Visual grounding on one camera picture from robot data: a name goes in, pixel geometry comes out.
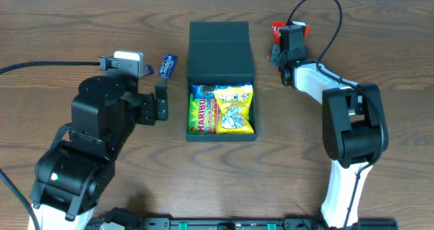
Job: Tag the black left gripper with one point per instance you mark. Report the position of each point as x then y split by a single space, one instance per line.
161 104

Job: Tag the yellow candy bag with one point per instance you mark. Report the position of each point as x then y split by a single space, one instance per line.
234 104

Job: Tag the Haribo gummy candy bag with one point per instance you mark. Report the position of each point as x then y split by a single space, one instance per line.
203 115

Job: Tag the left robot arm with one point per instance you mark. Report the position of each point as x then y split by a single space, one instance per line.
80 163

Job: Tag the red candy bag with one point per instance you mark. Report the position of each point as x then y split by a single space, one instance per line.
277 25

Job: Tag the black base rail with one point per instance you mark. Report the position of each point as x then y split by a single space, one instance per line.
121 219

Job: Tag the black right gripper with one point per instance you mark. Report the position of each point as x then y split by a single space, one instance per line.
275 53

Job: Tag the dark green gift box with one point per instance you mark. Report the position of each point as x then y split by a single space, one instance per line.
219 54

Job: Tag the blue Eclipse mint pack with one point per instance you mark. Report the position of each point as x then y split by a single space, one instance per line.
167 66

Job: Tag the purple white candy bar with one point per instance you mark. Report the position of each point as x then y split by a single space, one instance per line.
145 70

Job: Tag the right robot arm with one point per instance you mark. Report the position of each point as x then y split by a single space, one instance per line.
353 129

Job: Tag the blue Oreo cookie pack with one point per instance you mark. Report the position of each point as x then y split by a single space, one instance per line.
207 90

